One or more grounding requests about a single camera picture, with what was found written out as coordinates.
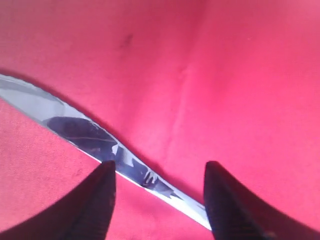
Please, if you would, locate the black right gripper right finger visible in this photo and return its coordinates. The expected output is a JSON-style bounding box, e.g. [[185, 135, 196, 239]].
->
[[203, 161, 320, 240]]

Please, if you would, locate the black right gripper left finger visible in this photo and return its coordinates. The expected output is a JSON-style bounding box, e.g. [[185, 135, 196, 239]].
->
[[0, 161, 116, 240]]

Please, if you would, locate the metal table knife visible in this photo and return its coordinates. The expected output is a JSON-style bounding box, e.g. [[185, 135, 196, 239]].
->
[[0, 75, 211, 230]]

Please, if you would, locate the red table cloth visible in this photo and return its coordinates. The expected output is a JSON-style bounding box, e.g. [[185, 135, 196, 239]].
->
[[0, 0, 320, 230]]

